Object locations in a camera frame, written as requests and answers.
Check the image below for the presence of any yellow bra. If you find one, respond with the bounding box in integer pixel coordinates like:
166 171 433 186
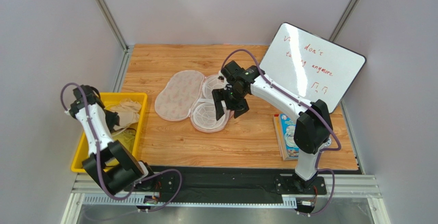
112 128 137 152

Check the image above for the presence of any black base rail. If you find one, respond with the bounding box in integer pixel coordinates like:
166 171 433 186
123 164 329 204

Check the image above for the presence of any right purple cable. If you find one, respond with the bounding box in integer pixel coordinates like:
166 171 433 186
221 48 342 217

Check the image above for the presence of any yellow plastic bin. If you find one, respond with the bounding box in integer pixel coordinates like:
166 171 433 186
70 92 148 173

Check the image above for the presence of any beige bra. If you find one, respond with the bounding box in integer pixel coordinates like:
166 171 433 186
106 99 142 130

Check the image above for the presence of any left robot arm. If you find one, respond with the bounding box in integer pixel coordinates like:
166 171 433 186
64 83 153 201

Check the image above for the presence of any whiteboard with red writing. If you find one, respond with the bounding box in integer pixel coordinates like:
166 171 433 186
260 23 366 113

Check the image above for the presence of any blue illustrated book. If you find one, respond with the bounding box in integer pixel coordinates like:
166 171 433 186
273 114 299 161

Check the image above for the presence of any floral mesh laundry bag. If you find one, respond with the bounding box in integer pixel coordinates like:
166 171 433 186
154 70 233 133

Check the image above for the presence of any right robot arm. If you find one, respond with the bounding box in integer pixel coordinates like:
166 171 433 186
212 61 333 192

